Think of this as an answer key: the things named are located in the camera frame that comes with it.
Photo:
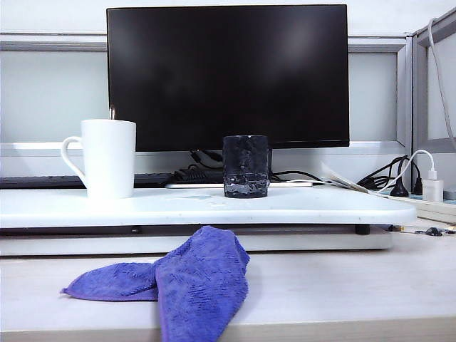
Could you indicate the black textured glass cup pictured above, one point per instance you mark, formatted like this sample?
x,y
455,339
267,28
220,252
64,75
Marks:
x,y
246,167

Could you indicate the white raised board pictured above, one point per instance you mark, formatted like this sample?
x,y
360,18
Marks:
x,y
303,208

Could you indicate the black computer monitor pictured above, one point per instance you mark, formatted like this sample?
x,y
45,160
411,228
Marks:
x,y
213,71

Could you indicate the white base board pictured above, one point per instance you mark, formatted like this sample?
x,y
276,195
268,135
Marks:
x,y
303,243

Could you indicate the purple microfiber cloth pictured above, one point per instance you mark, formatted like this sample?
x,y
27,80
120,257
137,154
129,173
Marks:
x,y
199,278

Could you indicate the folded paper stack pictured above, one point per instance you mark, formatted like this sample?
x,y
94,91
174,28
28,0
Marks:
x,y
342,180

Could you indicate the white ceramic mug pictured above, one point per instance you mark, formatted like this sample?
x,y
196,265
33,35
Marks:
x,y
107,160

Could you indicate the black board foot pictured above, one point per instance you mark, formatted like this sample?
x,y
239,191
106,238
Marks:
x,y
363,229

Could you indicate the black round power plug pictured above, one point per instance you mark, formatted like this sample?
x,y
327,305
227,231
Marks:
x,y
400,189

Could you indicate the black slim power plug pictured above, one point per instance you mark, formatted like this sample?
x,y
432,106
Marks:
x,y
418,183

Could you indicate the black keyboard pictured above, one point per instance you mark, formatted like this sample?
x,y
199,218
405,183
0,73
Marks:
x,y
35,181

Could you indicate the grey framed partition panel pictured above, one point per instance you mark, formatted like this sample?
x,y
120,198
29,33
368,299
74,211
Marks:
x,y
53,89
420,89

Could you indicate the white USB charger adapter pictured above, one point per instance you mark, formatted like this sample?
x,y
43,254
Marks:
x,y
432,189

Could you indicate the small black desk clutter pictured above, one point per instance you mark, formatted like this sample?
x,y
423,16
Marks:
x,y
432,231

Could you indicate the white power strip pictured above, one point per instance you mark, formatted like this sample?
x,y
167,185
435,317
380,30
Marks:
x,y
438,209

